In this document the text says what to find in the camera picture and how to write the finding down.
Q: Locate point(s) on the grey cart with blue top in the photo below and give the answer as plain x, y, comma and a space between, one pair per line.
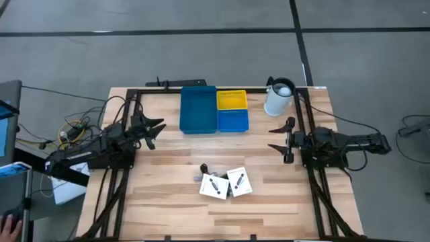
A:
16, 188

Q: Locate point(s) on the white ball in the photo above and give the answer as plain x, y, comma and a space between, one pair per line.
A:
284, 91

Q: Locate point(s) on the yellow slotted plastic basket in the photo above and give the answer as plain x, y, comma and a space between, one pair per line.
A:
231, 100

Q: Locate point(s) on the grey computer monitor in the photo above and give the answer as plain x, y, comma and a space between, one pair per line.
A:
13, 101

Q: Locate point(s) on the black diagonal bar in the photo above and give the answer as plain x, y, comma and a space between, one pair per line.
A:
30, 158

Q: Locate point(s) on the grey floor device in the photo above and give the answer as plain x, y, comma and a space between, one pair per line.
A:
416, 127

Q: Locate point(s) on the white cardboard box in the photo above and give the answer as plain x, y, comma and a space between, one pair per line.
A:
67, 193

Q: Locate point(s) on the black computer mouse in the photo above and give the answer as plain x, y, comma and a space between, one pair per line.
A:
14, 212

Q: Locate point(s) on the person's hand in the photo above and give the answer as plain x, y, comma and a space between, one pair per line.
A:
8, 230

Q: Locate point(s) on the white microphone product box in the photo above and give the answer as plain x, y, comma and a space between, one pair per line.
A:
214, 186
239, 181

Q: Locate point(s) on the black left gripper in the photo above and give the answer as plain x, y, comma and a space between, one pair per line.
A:
139, 126

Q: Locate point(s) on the white cylindrical container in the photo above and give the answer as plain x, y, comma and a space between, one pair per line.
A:
275, 104

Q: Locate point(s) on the large teal plastic bin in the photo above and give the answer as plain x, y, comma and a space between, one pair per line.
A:
198, 111

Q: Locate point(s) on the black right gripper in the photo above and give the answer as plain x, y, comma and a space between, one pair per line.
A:
297, 139

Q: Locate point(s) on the small blue slotted basket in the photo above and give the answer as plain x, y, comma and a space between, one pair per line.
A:
232, 121

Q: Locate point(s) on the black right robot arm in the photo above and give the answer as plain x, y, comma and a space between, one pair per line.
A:
356, 141

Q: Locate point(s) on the black bar device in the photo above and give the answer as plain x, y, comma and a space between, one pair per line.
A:
181, 82

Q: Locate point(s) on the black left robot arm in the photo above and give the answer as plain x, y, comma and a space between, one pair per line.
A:
74, 156

